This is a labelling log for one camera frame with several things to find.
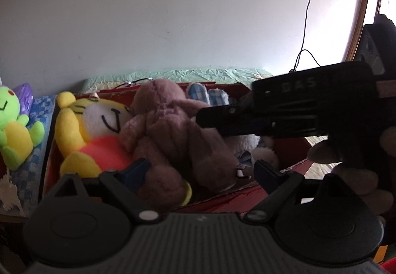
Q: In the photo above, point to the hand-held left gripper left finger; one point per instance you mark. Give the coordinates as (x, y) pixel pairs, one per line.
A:
(136, 170)

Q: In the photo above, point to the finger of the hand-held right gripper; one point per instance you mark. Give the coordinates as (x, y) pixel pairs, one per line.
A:
(222, 117)

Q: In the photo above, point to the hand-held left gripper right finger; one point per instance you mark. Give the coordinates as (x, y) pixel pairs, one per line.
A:
(264, 173)

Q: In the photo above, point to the white plush with plaid ears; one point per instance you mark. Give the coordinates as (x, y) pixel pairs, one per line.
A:
(244, 142)

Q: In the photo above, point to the brown plush bear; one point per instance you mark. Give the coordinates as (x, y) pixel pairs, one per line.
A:
(173, 125)

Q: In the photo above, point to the red cardboard box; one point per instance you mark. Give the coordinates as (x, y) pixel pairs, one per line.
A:
(222, 202)

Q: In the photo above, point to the yellow tiger plush toy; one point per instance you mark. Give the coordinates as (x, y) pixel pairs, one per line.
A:
(92, 116)

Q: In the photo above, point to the person's right hand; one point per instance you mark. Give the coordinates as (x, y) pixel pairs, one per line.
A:
(355, 179)

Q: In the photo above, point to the green printed sheet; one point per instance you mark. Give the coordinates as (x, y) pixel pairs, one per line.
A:
(201, 74)

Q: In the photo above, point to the black eyeglasses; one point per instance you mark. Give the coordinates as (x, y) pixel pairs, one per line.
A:
(143, 79)

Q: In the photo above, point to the blue checked cloth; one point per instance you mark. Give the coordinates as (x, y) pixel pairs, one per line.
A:
(43, 103)

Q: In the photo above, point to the green frog plush toy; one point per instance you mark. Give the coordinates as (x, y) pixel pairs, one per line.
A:
(15, 134)

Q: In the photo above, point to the torn white paper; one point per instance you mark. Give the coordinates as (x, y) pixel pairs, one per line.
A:
(9, 193)

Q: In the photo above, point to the purple packet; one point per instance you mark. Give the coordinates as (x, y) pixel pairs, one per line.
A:
(26, 97)

